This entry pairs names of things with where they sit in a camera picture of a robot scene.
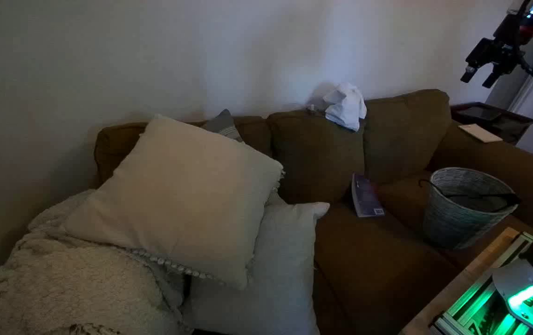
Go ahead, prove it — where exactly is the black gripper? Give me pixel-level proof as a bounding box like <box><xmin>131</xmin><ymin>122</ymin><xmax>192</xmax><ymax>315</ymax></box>
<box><xmin>460</xmin><ymin>21</ymin><xmax>518</xmax><ymax>88</ymax></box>

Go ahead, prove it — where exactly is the blue paperback book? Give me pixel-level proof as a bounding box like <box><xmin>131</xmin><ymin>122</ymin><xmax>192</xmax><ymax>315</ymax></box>
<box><xmin>350</xmin><ymin>174</ymin><xmax>386</xmax><ymax>219</ymax></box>

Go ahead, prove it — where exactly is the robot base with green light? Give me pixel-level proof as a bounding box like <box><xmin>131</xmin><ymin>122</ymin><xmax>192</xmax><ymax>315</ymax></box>
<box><xmin>429</xmin><ymin>234</ymin><xmax>533</xmax><ymax>335</ymax></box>

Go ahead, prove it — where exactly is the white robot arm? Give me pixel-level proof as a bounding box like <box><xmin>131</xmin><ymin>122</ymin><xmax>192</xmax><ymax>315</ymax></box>
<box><xmin>460</xmin><ymin>0</ymin><xmax>533</xmax><ymax>88</ymax></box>

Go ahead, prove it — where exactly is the grey woven basket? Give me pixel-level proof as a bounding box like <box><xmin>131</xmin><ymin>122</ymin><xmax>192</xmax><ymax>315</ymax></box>
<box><xmin>423</xmin><ymin>167</ymin><xmax>520</xmax><ymax>250</ymax></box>

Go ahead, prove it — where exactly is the dark side tray table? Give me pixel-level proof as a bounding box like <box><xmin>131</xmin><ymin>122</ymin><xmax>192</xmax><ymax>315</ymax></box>
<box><xmin>451</xmin><ymin>103</ymin><xmax>533</xmax><ymax>146</ymax></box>

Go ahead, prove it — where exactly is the white crumpled cloth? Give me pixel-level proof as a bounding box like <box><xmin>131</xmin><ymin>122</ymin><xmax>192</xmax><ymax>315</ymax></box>
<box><xmin>308</xmin><ymin>83</ymin><xmax>367</xmax><ymax>133</ymax></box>

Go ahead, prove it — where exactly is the brown fabric sofa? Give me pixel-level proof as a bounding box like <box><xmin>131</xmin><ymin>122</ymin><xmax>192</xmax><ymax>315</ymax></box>
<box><xmin>93</xmin><ymin>88</ymin><xmax>533</xmax><ymax>335</ymax></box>

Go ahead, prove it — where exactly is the small grey pillow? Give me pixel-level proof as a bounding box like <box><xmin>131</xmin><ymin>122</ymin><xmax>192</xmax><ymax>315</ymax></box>
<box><xmin>203</xmin><ymin>111</ymin><xmax>242</xmax><ymax>142</ymax></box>

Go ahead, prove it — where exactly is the white square pillow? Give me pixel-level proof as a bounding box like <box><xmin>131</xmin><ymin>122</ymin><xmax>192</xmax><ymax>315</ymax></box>
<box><xmin>185</xmin><ymin>202</ymin><xmax>330</xmax><ymax>335</ymax></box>

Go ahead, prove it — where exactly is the cream square pillow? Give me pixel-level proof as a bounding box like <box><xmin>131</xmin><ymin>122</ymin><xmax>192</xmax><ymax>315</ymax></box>
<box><xmin>63</xmin><ymin>116</ymin><xmax>283</xmax><ymax>289</ymax></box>

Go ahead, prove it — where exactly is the white knitted throw blanket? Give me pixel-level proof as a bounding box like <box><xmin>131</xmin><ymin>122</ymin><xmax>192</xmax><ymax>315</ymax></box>
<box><xmin>0</xmin><ymin>193</ymin><xmax>183</xmax><ymax>335</ymax></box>

